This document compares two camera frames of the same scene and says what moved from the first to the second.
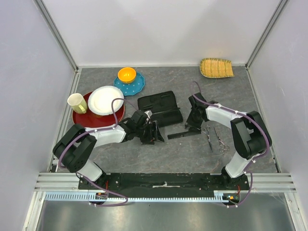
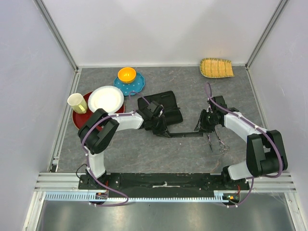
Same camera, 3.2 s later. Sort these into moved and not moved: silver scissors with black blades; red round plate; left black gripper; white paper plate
Moved: left black gripper
Not moved: red round plate; white paper plate; silver scissors with black blades
